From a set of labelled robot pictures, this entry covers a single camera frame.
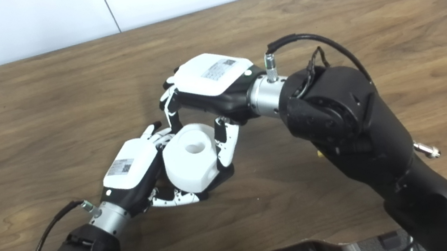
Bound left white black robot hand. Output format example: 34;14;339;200
89;117;202;221

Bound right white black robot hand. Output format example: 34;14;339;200
152;44;282;178

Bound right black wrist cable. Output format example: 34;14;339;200
263;22;375;102

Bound black floor cable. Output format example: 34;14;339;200
360;228;417;251

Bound round white plastic piece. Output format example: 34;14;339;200
158;120;224;198

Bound black plastic holder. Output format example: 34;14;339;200
194;163;239;200

